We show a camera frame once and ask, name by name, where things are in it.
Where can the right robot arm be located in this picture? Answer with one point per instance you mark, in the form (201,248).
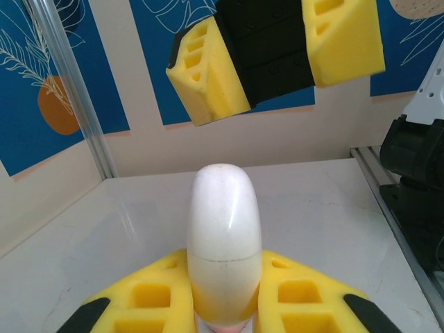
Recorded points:
(416,166)

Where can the aluminium frame post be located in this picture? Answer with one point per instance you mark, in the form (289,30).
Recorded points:
(84,104)

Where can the wide aluminium base rail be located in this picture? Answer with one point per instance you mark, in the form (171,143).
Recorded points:
(369,163)

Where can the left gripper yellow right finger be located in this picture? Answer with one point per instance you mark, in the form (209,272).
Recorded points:
(312,298)

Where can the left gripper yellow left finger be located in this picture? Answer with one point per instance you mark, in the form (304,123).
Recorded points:
(145,295)

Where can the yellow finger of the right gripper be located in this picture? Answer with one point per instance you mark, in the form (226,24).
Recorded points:
(218,76)
(347,45)

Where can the white pink earbud charging case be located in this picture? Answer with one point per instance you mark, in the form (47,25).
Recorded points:
(223,225)

